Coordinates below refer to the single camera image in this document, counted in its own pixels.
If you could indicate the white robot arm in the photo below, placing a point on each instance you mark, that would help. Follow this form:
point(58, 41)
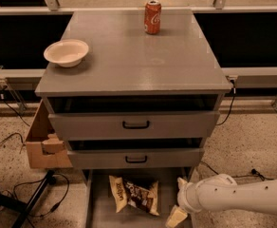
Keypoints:
point(220, 193)

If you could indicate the brown chip bag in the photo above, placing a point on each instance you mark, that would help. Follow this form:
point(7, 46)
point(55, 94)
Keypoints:
point(126, 193)

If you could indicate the grey bottom drawer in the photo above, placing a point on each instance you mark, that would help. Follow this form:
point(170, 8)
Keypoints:
point(101, 211)

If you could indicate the cardboard box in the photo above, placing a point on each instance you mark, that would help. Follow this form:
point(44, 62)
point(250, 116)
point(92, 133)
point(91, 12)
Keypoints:
point(45, 150)

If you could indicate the black drawer handle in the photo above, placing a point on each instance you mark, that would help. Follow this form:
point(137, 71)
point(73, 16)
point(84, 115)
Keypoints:
point(135, 126)
point(143, 159)

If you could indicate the black top drawer handle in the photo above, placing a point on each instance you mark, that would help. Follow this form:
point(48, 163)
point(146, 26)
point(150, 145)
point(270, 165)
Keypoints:
point(135, 126)

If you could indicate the black middle drawer handle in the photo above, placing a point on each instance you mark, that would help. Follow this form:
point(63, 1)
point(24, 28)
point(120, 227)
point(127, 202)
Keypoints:
point(143, 159)

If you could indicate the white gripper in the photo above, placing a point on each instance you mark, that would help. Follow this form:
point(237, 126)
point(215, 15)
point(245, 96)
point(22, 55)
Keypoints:
point(184, 196)

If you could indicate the black tripod stand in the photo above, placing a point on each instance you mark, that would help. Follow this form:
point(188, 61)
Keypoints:
point(24, 208)

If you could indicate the metal rail bracket left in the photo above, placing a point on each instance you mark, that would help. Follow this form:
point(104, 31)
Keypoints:
point(6, 85)

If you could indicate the orange soda can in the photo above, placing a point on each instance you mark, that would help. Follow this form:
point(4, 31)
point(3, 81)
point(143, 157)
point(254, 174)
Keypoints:
point(152, 17)

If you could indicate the grey middle drawer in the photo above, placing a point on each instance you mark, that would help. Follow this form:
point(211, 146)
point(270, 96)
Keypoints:
point(111, 154)

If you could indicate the white paper bowl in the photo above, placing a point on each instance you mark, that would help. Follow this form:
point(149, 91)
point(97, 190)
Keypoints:
point(66, 53)

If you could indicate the grey top drawer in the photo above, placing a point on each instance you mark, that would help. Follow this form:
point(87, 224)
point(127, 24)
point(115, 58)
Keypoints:
point(101, 117)

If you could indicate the grey drawer cabinet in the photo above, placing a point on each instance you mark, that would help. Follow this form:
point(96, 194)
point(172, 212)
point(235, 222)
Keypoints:
point(126, 61)

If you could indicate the grey drawer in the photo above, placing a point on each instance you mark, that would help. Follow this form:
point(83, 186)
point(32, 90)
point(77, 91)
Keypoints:
point(101, 117)
point(111, 154)
point(101, 211)

